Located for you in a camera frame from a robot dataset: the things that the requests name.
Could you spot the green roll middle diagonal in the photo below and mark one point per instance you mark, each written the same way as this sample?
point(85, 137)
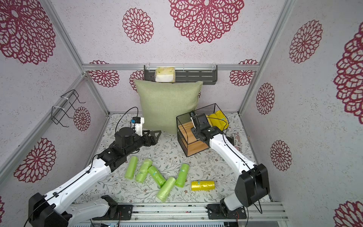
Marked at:
point(157, 176)

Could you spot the green cushion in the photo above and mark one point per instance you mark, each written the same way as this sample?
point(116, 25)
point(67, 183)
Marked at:
point(161, 103)

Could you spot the metal base rail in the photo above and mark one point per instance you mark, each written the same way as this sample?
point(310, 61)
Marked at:
point(265, 214)

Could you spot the green roll right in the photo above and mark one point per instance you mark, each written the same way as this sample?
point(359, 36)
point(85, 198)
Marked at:
point(181, 180)

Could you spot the green roll far left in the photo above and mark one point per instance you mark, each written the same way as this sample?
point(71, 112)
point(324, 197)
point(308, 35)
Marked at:
point(130, 171)

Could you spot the white yellow sponge pack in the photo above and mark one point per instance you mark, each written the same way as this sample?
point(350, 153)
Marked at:
point(165, 75)

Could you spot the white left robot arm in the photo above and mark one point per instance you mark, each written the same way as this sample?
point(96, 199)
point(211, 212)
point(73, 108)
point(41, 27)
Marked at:
point(56, 207)

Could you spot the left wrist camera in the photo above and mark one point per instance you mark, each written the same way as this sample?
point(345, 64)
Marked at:
point(137, 125)

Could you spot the green roll front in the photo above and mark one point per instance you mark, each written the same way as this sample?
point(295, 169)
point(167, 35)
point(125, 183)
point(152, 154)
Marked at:
point(166, 189)

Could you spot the green roll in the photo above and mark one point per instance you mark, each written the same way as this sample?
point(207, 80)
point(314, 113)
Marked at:
point(130, 171)
point(166, 189)
point(181, 180)
point(143, 171)

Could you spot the yellow roll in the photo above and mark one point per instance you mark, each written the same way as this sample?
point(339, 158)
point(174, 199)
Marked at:
point(219, 120)
point(202, 185)

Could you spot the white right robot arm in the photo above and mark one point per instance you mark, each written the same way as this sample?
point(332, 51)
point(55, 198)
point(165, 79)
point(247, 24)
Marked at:
point(252, 182)

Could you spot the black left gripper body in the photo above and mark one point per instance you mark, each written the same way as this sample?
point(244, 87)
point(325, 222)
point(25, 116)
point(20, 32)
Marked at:
point(139, 142)

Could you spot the grey wall rack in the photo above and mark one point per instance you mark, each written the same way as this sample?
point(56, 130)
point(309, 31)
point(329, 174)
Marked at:
point(207, 77)

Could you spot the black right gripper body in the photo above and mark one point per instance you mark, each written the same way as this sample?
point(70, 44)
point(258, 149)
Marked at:
point(197, 120)

